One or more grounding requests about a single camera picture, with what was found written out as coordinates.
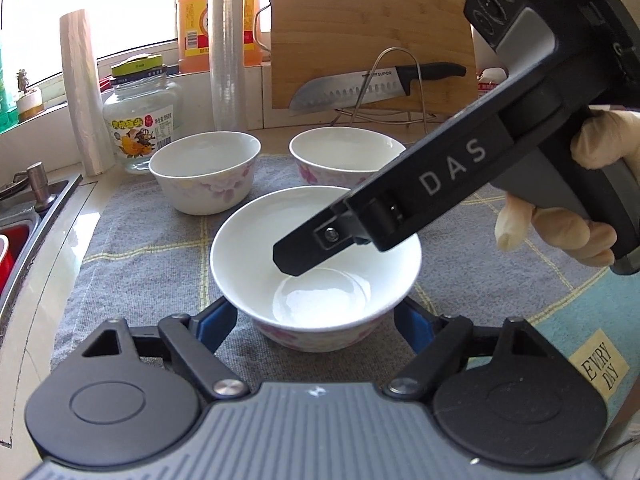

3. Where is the bamboo cutting board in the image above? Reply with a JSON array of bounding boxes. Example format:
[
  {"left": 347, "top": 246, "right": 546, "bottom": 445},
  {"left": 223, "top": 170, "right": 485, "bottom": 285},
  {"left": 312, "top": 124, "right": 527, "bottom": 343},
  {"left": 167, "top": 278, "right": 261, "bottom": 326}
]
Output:
[{"left": 254, "top": 0, "right": 479, "bottom": 114}]

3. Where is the glass jar with green lid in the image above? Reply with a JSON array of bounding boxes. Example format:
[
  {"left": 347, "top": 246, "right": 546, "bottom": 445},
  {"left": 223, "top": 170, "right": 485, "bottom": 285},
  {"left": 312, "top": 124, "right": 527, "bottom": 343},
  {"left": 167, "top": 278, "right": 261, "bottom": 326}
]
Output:
[{"left": 102, "top": 58, "right": 184, "bottom": 175}]

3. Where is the metal wire rack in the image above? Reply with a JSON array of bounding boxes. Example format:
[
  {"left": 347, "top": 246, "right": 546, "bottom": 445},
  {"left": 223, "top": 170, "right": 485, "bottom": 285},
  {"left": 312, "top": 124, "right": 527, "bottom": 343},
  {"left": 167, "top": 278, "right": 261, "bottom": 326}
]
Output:
[{"left": 329, "top": 46, "right": 442, "bottom": 127}]

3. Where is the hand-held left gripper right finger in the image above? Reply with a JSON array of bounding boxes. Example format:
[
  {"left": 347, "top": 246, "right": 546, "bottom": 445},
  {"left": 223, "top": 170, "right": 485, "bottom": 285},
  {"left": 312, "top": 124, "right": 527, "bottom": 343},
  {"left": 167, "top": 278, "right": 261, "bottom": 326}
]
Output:
[{"left": 383, "top": 297, "right": 544, "bottom": 402}]

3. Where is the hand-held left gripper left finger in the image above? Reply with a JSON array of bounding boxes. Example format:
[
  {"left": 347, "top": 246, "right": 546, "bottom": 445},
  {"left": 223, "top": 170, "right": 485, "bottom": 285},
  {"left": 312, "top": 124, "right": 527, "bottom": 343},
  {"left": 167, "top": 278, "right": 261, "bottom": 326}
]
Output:
[{"left": 79, "top": 297, "right": 250, "bottom": 402}]

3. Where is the orange cooking oil bottle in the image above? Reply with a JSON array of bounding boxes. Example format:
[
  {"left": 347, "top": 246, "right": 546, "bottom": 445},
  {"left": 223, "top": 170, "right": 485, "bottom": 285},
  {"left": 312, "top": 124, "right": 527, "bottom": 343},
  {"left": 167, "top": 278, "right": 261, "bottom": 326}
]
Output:
[{"left": 177, "top": 0, "right": 264, "bottom": 74}]

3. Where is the metal soap pump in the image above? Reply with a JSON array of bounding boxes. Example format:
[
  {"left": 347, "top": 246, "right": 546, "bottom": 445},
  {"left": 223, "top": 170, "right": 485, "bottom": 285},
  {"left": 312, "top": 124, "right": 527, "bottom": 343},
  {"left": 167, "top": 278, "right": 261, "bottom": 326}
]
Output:
[{"left": 0, "top": 162, "right": 59, "bottom": 211}]

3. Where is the white paper roll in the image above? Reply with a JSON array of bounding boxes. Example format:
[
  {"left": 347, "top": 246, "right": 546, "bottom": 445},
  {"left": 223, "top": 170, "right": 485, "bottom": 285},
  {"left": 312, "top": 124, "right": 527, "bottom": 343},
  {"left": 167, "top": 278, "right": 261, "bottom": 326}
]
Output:
[{"left": 58, "top": 8, "right": 116, "bottom": 177}]

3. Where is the green plastic bottle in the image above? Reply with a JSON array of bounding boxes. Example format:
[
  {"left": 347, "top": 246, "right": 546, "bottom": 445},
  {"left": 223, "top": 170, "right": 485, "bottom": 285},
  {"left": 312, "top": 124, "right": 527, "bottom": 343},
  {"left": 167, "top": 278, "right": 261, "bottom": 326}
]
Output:
[{"left": 0, "top": 42, "right": 21, "bottom": 134}]

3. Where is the small potted figurine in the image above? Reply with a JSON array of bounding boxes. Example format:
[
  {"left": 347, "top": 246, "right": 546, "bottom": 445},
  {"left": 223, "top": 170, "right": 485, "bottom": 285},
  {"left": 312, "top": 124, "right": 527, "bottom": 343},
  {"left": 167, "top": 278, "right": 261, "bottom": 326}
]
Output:
[{"left": 14, "top": 68, "right": 44, "bottom": 122}]

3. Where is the steel sink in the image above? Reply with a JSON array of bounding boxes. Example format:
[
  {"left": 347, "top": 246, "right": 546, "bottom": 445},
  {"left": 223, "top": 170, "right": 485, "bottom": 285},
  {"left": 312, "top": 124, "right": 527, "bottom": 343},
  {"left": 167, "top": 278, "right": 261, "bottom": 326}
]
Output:
[{"left": 0, "top": 172, "right": 84, "bottom": 313}]

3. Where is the black handled kitchen knife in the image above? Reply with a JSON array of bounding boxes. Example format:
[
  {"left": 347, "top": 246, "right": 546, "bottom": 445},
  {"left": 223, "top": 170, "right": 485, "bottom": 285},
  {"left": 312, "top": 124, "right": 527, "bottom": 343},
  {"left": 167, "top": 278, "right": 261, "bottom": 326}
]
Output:
[{"left": 288, "top": 61, "right": 468, "bottom": 113}]

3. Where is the clear plastic wrap roll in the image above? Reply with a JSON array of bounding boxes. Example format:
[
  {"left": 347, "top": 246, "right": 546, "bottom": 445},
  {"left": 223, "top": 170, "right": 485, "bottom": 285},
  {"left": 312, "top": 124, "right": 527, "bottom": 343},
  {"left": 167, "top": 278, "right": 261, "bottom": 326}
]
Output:
[{"left": 208, "top": 0, "right": 249, "bottom": 134}]

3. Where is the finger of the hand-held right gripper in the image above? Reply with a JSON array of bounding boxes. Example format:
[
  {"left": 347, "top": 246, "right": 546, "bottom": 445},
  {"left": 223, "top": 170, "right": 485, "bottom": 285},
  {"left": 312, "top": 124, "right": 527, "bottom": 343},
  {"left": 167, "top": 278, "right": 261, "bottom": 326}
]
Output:
[{"left": 272, "top": 200, "right": 374, "bottom": 277}]

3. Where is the white floral bowl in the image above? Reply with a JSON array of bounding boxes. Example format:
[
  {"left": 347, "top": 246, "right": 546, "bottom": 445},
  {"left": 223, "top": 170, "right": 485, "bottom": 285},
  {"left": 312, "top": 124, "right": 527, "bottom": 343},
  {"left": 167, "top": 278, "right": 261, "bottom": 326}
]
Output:
[
  {"left": 288, "top": 128, "right": 409, "bottom": 192},
  {"left": 148, "top": 131, "right": 262, "bottom": 216},
  {"left": 210, "top": 185, "right": 424, "bottom": 354}
]

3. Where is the person's light jacket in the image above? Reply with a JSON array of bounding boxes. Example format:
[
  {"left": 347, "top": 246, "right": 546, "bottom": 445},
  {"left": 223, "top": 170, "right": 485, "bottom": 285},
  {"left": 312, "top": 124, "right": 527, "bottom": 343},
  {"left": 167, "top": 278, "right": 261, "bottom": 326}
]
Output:
[{"left": 602, "top": 400, "right": 640, "bottom": 480}]

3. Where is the person's right hand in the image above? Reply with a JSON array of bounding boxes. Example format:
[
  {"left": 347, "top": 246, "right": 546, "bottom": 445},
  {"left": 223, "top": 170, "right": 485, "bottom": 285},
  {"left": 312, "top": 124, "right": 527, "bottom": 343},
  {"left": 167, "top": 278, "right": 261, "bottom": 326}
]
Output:
[{"left": 494, "top": 109, "right": 640, "bottom": 267}]

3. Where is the grey and blue checked mat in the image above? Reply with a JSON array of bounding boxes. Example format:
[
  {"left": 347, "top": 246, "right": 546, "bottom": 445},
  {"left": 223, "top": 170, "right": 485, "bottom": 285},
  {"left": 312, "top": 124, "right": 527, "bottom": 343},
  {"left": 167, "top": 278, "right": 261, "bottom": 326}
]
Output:
[{"left": 50, "top": 152, "right": 640, "bottom": 411}]

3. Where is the red basin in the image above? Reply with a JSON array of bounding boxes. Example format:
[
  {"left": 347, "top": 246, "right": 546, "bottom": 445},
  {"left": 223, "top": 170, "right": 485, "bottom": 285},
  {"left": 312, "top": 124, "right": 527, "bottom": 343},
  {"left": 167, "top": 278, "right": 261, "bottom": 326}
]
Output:
[{"left": 0, "top": 232, "right": 21, "bottom": 302}]

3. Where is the red print food bag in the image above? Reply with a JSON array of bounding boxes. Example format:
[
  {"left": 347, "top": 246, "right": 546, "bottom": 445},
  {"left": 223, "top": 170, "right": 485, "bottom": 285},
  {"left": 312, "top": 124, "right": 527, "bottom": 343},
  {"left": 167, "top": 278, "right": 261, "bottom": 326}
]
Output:
[{"left": 474, "top": 67, "right": 507, "bottom": 97}]

